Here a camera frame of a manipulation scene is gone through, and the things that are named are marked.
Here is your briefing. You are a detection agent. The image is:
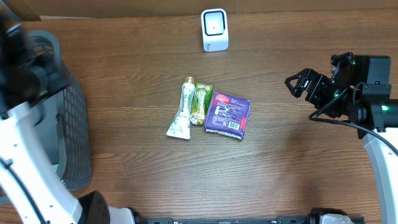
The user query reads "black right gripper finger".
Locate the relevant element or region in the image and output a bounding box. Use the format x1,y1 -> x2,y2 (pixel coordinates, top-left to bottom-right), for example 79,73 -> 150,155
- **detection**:
285,68 -> 311,83
285,77 -> 304,98

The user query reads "purple sanitary pad pack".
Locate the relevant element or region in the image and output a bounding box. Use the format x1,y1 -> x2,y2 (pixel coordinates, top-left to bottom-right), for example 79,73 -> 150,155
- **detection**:
204,92 -> 251,140

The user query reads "green yellow snack pouch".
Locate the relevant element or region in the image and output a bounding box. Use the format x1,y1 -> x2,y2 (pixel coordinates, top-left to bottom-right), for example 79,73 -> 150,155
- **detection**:
190,83 -> 213,126

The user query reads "white green cosmetic tube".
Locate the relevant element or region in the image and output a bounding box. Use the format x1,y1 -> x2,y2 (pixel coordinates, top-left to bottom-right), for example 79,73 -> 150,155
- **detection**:
167,77 -> 196,140

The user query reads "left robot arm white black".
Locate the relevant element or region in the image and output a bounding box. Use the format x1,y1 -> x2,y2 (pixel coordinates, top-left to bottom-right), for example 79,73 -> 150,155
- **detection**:
1,11 -> 139,223

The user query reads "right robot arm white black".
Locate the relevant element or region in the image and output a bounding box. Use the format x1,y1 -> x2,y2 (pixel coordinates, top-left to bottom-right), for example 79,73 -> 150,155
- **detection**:
285,52 -> 397,223

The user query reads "white barcode scanner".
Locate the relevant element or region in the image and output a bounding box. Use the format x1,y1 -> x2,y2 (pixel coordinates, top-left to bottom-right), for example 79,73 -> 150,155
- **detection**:
201,8 -> 229,52

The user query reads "grey plastic mesh basket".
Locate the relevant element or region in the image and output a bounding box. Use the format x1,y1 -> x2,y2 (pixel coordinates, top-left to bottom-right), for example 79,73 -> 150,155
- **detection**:
0,30 -> 93,205

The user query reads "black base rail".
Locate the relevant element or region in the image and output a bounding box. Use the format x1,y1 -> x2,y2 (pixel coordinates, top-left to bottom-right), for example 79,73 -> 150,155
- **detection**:
144,208 -> 366,224

